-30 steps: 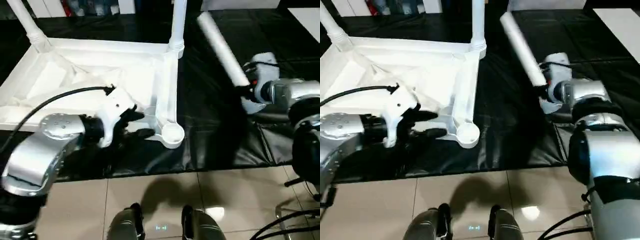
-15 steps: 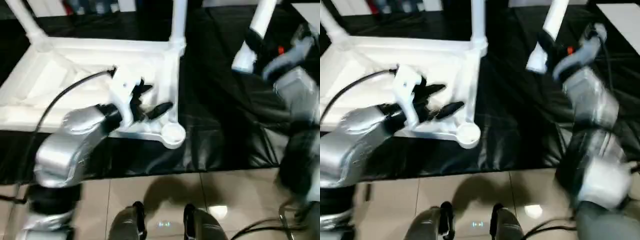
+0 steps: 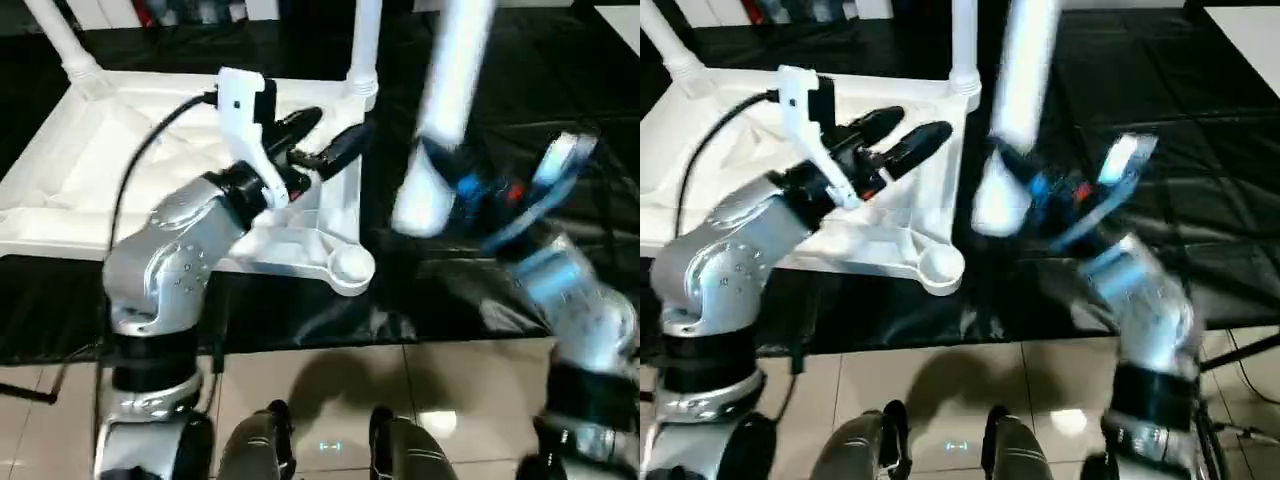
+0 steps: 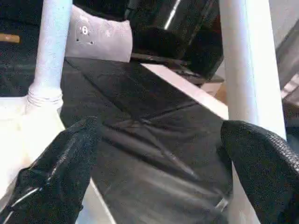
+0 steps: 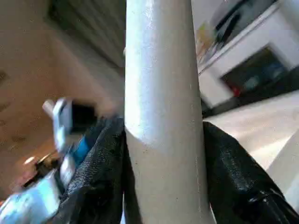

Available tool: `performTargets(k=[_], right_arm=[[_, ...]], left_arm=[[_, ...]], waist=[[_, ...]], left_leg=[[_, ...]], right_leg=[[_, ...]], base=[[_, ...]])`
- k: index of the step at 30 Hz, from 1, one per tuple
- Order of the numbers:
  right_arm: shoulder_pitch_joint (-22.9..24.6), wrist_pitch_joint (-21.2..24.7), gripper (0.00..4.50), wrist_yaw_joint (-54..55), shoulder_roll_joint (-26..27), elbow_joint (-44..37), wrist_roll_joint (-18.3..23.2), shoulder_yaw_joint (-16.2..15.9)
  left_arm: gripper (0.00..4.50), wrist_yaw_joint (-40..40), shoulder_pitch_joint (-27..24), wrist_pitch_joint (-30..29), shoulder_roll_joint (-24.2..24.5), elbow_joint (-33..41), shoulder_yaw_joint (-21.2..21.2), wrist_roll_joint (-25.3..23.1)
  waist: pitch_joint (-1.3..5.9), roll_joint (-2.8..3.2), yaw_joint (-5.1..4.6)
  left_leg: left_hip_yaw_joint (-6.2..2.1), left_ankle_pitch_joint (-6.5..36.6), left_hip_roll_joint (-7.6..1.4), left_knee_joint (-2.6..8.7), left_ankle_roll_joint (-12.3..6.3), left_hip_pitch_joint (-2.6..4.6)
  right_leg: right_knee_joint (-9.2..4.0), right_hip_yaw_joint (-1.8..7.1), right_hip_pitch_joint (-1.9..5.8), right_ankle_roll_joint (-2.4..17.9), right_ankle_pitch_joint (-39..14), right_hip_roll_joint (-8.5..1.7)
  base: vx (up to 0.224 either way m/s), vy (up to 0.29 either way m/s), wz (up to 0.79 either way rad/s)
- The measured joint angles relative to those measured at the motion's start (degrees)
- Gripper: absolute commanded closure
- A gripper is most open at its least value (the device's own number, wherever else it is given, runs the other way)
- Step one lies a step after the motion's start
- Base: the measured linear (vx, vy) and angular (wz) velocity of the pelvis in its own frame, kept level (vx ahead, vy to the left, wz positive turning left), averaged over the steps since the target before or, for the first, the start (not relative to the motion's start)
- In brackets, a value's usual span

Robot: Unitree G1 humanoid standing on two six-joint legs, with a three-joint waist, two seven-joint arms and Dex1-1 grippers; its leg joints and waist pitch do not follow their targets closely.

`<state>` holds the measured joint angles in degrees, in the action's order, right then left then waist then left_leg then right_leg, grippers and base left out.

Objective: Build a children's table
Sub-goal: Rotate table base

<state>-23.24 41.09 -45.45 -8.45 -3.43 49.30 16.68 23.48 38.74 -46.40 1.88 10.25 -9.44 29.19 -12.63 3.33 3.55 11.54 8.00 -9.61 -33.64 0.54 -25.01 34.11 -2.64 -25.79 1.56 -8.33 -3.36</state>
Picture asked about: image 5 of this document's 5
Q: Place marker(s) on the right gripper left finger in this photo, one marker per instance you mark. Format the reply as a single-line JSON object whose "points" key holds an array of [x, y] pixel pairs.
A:
{"points": [[98, 182]]}

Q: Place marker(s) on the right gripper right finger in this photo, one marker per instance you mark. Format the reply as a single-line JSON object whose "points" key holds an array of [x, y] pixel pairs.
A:
{"points": [[245, 186]]}

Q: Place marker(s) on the white plastic table top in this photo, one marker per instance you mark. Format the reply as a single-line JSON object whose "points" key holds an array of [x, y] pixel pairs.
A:
{"points": [[257, 121]]}

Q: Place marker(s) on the white plastic table leg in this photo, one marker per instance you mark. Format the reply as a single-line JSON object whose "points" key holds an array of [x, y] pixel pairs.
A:
{"points": [[163, 93]]}

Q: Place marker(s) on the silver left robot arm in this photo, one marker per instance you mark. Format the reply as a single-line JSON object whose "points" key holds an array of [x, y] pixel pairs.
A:
{"points": [[35, 200]]}

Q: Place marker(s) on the colourful plush toy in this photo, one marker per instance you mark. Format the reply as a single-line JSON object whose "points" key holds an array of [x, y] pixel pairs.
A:
{"points": [[205, 42]]}

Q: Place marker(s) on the white cabinet with glass doors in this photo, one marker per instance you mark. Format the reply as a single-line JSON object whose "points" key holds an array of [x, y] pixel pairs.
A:
{"points": [[280, 28]]}

